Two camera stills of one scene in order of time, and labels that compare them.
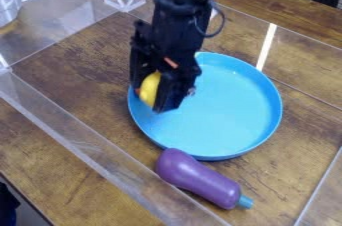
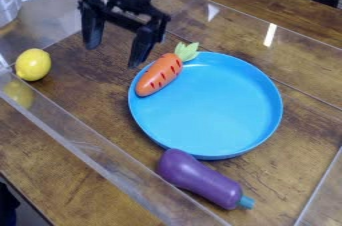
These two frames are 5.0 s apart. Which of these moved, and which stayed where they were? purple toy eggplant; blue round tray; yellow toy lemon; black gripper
Moved: yellow toy lemon; black gripper
Stayed: blue round tray; purple toy eggplant
